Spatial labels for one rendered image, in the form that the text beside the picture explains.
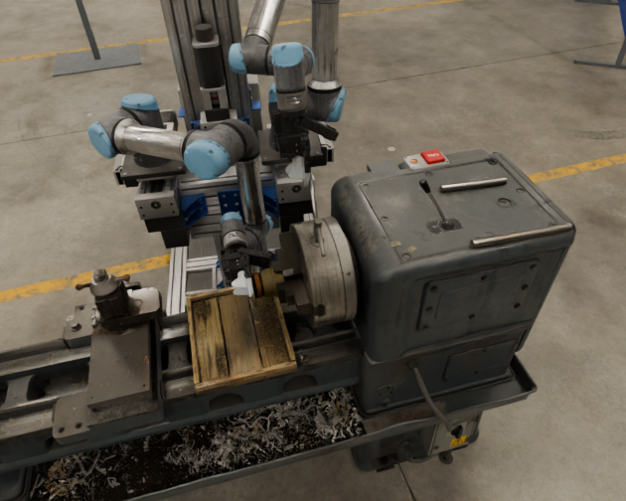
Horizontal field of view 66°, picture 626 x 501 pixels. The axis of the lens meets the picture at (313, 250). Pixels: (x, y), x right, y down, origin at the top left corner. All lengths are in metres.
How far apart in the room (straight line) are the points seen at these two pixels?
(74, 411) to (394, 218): 1.04
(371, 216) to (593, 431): 1.65
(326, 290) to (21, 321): 2.21
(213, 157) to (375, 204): 0.47
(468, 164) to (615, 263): 1.97
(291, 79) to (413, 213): 0.50
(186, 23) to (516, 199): 1.19
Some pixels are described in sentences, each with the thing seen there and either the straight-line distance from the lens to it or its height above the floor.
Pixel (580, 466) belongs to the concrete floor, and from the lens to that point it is 2.55.
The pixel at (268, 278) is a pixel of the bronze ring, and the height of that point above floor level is 1.12.
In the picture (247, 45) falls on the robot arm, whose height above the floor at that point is 1.65.
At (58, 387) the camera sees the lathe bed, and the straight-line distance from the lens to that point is 1.81.
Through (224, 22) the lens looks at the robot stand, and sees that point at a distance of 1.82.
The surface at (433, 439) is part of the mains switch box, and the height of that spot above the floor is 0.31.
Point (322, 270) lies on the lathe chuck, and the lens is 1.30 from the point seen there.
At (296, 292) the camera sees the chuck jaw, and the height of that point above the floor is 1.11.
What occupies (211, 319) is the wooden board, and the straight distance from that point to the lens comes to 1.63.
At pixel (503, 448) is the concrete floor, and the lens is 2.46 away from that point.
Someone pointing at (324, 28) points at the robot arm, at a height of 1.59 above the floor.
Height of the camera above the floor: 2.13
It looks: 44 degrees down
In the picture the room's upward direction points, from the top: 2 degrees counter-clockwise
